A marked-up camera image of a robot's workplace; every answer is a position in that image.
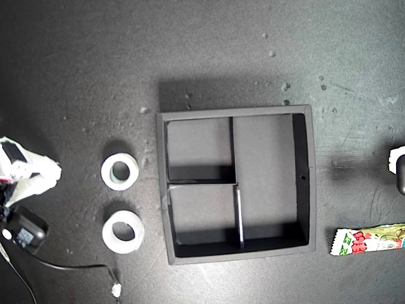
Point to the white tape roll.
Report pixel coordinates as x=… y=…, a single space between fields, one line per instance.
x=107 y=236
x=106 y=172

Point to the snack bar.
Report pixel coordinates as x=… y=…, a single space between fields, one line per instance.
x=360 y=242

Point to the black tray with wells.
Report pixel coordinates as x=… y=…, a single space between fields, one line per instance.
x=265 y=174

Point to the small white tape piece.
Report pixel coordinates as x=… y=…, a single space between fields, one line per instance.
x=116 y=289

